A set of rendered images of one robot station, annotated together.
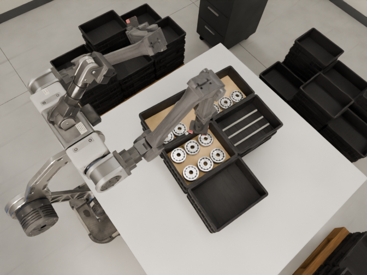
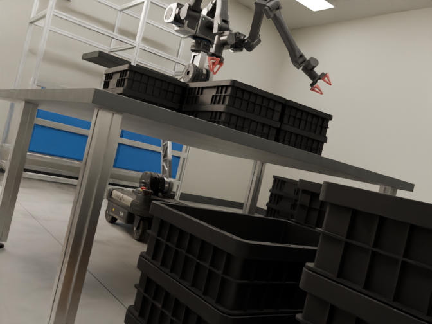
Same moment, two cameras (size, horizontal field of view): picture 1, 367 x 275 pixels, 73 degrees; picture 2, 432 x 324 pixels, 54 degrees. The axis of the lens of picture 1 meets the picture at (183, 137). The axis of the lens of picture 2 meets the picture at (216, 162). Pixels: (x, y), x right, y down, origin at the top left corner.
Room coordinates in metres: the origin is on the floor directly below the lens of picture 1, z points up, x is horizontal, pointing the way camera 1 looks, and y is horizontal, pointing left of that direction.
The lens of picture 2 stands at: (1.07, -2.37, 0.59)
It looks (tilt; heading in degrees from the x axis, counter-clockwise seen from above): 0 degrees down; 98
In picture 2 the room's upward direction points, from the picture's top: 13 degrees clockwise
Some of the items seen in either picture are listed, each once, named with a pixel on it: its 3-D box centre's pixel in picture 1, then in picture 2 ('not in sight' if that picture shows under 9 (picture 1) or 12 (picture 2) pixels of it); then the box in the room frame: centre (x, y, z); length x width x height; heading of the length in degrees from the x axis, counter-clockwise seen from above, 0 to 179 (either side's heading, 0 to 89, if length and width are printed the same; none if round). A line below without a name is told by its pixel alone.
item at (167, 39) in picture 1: (162, 49); not in sight; (1.88, 0.33, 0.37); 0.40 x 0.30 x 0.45; 135
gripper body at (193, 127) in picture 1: (199, 125); (217, 52); (0.63, -0.08, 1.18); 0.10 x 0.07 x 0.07; 83
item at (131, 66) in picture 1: (130, 71); not in sight; (1.60, 0.61, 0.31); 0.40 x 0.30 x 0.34; 135
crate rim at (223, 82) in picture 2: (247, 123); (234, 93); (0.82, -0.42, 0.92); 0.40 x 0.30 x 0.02; 129
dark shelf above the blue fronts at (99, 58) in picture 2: not in sight; (144, 74); (-0.45, 1.89, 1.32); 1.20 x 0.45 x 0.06; 45
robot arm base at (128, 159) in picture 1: (129, 158); (182, 13); (0.30, 0.21, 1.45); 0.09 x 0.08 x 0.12; 45
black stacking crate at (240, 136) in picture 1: (245, 126); (232, 103); (0.82, -0.42, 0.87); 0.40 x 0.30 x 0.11; 129
